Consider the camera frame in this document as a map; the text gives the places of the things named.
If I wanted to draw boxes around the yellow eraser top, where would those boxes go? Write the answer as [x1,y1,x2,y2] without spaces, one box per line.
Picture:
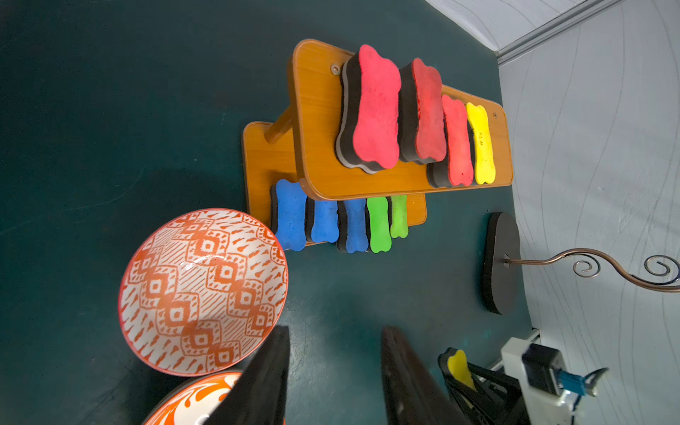
[444,349,476,391]
[466,103,496,185]

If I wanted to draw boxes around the metal scroll hook stand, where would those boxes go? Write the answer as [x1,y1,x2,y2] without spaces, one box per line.
[481,212,679,315]

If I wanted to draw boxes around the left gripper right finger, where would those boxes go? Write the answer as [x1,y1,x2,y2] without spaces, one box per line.
[381,326,470,424]

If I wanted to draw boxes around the red eraser top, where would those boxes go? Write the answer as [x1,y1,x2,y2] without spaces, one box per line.
[398,58,446,165]
[427,95,474,188]

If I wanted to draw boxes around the pink eraser leftmost top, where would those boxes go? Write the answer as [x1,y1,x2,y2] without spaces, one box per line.
[335,44,401,175]

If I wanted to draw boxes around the green eraser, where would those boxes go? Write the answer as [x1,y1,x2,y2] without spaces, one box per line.
[388,195,409,239]
[366,197,392,253]

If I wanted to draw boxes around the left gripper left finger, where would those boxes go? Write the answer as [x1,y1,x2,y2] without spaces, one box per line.
[206,326,290,425]

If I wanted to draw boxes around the orange wooden two-tier shelf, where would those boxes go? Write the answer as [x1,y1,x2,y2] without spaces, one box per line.
[243,39,513,228]

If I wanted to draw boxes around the blue eraser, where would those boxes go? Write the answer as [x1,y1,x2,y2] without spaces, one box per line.
[270,179,307,251]
[305,198,339,244]
[336,199,369,253]

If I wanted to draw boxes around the orange floral pattern bowl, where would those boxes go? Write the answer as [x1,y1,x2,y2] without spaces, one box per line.
[144,369,244,424]

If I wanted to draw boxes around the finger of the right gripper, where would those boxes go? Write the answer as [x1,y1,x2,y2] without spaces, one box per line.
[437,347,523,424]

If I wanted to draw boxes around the orange geometric pattern bowl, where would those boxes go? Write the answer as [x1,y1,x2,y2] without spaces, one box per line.
[118,208,289,376]

